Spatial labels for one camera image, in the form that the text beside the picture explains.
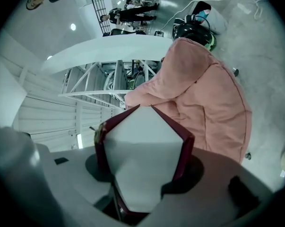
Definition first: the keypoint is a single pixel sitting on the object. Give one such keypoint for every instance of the round ceiling light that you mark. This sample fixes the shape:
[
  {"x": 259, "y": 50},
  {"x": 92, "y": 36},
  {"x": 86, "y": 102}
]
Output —
[
  {"x": 49, "y": 57},
  {"x": 73, "y": 26}
]

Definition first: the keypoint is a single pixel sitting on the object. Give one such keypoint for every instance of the black metal railing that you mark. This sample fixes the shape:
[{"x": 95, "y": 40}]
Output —
[{"x": 101, "y": 11}]

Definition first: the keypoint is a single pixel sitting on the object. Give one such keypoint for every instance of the pink armchair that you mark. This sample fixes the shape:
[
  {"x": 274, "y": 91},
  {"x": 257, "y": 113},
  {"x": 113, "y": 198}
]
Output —
[{"x": 203, "y": 103}]

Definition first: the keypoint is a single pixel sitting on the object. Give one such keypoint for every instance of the grey fabric bag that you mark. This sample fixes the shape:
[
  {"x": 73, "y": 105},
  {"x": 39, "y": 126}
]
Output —
[{"x": 216, "y": 20}]

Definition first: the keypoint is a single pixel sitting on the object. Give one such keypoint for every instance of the white metal shelving rack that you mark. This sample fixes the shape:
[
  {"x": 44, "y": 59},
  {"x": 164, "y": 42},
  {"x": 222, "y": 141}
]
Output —
[{"x": 95, "y": 92}]

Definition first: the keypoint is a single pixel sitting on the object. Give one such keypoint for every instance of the red hardcover book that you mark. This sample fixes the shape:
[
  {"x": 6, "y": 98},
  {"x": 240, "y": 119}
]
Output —
[{"x": 142, "y": 150}]

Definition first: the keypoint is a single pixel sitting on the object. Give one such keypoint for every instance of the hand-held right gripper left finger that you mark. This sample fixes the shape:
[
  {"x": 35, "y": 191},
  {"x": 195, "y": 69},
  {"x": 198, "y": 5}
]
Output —
[{"x": 62, "y": 174}]

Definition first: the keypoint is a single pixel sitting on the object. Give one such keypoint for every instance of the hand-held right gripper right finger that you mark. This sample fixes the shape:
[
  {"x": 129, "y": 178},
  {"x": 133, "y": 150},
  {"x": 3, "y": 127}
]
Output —
[{"x": 215, "y": 197}]

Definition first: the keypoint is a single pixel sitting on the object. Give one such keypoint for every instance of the black backpack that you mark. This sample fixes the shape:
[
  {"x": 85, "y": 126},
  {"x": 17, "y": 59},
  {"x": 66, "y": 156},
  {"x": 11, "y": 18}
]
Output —
[{"x": 192, "y": 31}]

